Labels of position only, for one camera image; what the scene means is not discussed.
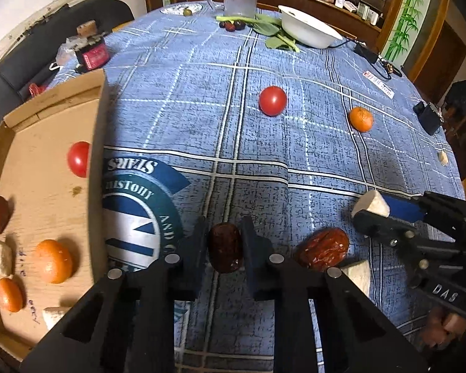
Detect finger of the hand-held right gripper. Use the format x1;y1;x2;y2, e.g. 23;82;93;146
353;210;457;276
386;190;466;242

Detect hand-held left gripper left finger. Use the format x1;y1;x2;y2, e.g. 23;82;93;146
19;215;210;373

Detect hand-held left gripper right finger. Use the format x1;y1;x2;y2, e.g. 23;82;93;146
239;215;430;373

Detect wrinkled dried red date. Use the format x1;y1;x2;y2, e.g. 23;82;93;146
294;228;350;272
208;222;244;274

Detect large orange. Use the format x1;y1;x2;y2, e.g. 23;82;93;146
35;239;74;284

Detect red tomato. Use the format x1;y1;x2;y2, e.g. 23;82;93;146
259;86;287;116
67;141;91;178

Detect cardboard box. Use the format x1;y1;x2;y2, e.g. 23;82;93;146
0;68;111;362

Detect small orange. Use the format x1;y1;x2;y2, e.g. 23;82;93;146
348;107;374;132
0;277;25;313

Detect person's right hand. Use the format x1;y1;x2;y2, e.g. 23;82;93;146
419;306;466;348

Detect black box device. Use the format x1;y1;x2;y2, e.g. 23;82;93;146
413;101;445;135

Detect blue plaid tablecloth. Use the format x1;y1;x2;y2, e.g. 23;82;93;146
43;0;466;373

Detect white paper card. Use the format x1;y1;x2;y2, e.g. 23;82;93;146
363;71;395;99

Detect brown wooden door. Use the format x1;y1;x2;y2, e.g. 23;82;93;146
412;19;466;94

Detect white box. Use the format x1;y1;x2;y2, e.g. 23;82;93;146
345;2;379;24

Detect white bowl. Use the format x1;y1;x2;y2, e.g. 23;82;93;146
278;5;343;49

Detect green vegetable leaves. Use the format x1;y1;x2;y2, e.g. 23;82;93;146
216;13;300;52

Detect red packaging box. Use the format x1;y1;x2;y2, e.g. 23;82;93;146
75;35;110;74

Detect clear plastic bag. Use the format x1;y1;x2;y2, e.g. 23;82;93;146
56;43;78;65

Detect black sofa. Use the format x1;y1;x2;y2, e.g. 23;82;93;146
0;0;135;133

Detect black power adapter with cable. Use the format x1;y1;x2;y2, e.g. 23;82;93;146
328;37;404;80

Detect green bamboo wall sticker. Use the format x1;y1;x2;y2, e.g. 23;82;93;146
384;0;436;61

